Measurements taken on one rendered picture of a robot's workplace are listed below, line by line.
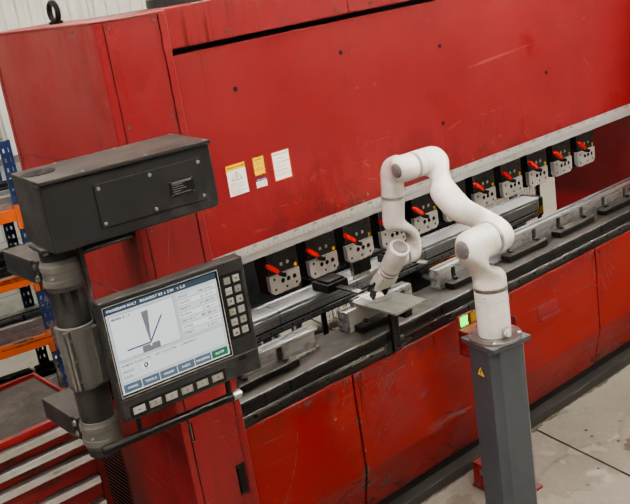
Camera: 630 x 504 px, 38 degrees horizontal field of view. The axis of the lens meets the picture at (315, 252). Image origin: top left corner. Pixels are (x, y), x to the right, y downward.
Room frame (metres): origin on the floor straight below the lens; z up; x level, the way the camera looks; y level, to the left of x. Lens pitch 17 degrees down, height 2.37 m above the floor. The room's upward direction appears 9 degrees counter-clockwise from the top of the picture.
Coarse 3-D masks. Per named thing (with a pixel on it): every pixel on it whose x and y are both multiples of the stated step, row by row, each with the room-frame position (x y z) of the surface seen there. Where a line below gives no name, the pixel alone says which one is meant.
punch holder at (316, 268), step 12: (312, 240) 3.48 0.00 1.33; (324, 240) 3.51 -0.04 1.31; (300, 252) 3.49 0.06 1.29; (324, 252) 3.51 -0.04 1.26; (336, 252) 3.54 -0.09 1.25; (300, 264) 3.50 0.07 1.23; (312, 264) 3.46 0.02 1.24; (324, 264) 3.50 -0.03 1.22; (336, 264) 3.53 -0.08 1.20; (312, 276) 3.45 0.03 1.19
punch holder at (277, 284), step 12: (276, 252) 3.37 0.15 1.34; (288, 252) 3.40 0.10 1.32; (264, 264) 3.34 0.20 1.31; (276, 264) 3.36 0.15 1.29; (288, 264) 3.39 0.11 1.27; (264, 276) 3.36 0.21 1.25; (276, 276) 3.35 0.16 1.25; (288, 276) 3.40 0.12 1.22; (300, 276) 3.42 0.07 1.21; (264, 288) 3.37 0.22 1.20; (276, 288) 3.34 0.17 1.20; (288, 288) 3.38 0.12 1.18
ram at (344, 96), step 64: (448, 0) 4.04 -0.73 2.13; (512, 0) 4.30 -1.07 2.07; (576, 0) 4.60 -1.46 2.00; (192, 64) 3.24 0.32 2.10; (256, 64) 3.40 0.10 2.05; (320, 64) 3.58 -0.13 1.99; (384, 64) 3.79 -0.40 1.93; (448, 64) 4.02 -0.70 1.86; (512, 64) 4.28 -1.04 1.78; (576, 64) 4.58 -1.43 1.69; (192, 128) 3.21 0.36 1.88; (256, 128) 3.37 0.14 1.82; (320, 128) 3.55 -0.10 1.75; (384, 128) 3.76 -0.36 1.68; (448, 128) 3.99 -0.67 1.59; (512, 128) 4.25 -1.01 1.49; (256, 192) 3.34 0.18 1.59; (320, 192) 3.52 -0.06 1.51; (256, 256) 3.31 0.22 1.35
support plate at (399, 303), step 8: (392, 296) 3.59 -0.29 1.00; (400, 296) 3.58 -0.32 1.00; (408, 296) 3.56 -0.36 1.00; (360, 304) 3.56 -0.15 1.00; (368, 304) 3.54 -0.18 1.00; (376, 304) 3.53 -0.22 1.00; (384, 304) 3.51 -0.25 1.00; (392, 304) 3.50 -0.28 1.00; (400, 304) 3.49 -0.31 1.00; (408, 304) 3.47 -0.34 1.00; (416, 304) 3.46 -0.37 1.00; (384, 312) 3.44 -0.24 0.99; (392, 312) 3.41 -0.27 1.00; (400, 312) 3.41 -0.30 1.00
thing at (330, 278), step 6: (324, 276) 3.88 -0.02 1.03; (330, 276) 3.87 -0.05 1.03; (336, 276) 3.86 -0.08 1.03; (342, 276) 3.85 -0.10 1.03; (312, 282) 3.86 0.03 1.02; (318, 282) 3.85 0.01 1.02; (324, 282) 3.81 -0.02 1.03; (330, 282) 3.81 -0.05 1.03; (336, 282) 3.81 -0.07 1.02; (342, 282) 3.83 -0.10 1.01; (318, 288) 3.83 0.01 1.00; (324, 288) 3.80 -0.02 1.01; (330, 288) 3.79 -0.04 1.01; (336, 288) 3.80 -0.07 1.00; (342, 288) 3.77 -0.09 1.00; (348, 288) 3.76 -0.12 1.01; (354, 288) 3.75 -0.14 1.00
